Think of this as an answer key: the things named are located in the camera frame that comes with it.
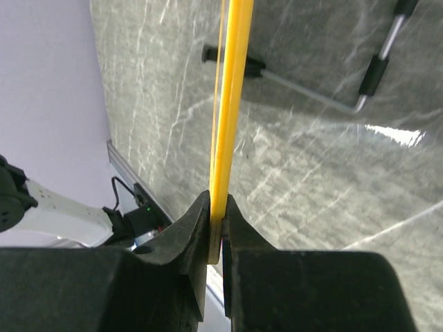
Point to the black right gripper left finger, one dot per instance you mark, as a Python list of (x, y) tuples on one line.
[(159, 286)]

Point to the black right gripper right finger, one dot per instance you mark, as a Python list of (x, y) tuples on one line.
[(267, 289)]

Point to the yellow framed whiteboard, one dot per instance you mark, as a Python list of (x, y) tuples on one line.
[(234, 32)]

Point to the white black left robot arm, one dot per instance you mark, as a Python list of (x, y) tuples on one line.
[(28, 207)]

